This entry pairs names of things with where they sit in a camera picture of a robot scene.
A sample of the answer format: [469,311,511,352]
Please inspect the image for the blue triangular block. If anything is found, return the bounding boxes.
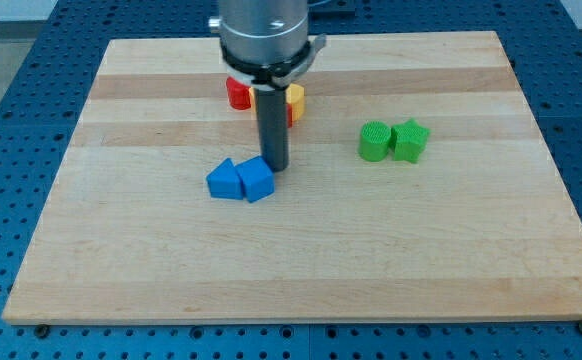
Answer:
[206,158,244,200]

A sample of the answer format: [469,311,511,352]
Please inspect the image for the green cylinder block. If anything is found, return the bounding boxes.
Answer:
[358,121,391,162]

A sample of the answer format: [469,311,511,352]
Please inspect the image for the black and grey tool clamp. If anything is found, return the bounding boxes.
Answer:
[220,34,327,91]

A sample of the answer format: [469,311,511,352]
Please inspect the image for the red star block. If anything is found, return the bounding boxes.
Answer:
[286,103,293,128]

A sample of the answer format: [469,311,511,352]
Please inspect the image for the blue cube block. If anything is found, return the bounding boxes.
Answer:
[236,156,275,203]

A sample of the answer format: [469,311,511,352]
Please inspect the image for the yellow block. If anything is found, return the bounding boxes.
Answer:
[248,83,306,123]

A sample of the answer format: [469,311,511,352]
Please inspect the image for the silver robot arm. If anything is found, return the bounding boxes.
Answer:
[208,0,327,172]

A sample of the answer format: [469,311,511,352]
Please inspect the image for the green star block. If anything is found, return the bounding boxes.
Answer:
[390,119,431,164]

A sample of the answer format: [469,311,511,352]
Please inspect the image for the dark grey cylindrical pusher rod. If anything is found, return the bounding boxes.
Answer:
[255,89,289,172]

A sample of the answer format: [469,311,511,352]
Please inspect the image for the red cylinder block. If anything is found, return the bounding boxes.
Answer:
[225,77,251,110]

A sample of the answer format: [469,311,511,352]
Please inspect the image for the wooden board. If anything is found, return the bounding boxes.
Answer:
[3,31,582,325]

